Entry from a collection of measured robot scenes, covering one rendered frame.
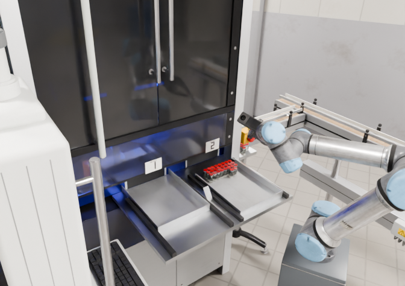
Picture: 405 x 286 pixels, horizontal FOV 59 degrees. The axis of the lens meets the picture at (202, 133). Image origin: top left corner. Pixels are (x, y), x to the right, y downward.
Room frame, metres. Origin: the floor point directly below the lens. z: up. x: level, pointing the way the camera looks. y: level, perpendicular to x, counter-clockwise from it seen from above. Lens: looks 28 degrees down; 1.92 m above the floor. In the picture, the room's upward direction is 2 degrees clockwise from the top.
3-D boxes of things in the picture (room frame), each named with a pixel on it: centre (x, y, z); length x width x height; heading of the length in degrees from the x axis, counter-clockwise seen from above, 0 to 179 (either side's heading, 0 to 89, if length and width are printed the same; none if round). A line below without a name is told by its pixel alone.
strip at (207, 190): (1.29, -0.06, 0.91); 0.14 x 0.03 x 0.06; 38
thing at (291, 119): (2.05, -0.38, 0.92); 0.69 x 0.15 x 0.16; 127
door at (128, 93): (1.28, 0.38, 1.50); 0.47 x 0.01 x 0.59; 127
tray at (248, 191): (1.43, -0.18, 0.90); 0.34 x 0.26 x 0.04; 37
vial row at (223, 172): (1.51, -0.11, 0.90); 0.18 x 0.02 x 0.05; 127
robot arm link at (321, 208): (1.13, -0.50, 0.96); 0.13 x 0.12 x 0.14; 148
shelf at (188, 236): (1.36, -0.01, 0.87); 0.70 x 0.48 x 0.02; 127
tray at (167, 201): (1.31, 0.16, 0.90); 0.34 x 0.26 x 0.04; 37
